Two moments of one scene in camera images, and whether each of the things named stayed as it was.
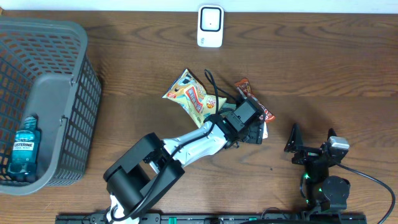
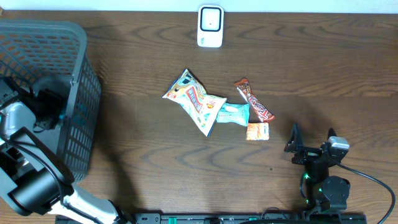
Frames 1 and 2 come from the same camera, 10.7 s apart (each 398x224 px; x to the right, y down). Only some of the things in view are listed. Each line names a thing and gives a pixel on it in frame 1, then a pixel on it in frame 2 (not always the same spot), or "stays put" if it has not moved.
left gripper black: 255,132 -> 55,99
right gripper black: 290,147 stays put
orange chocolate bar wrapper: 244,85 stays put
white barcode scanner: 210,26 stays put
